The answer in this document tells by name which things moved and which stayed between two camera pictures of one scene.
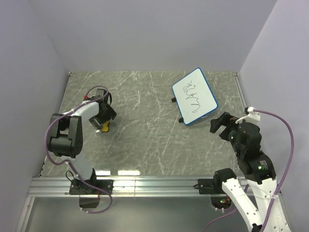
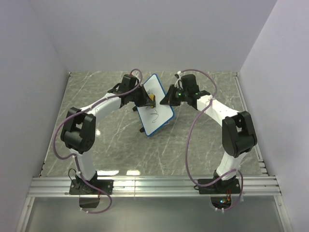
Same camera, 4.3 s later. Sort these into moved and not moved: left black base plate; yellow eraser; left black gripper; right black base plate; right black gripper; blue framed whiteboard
Moved: blue framed whiteboard; yellow eraser; right black gripper; left black gripper
Not moved: left black base plate; right black base plate
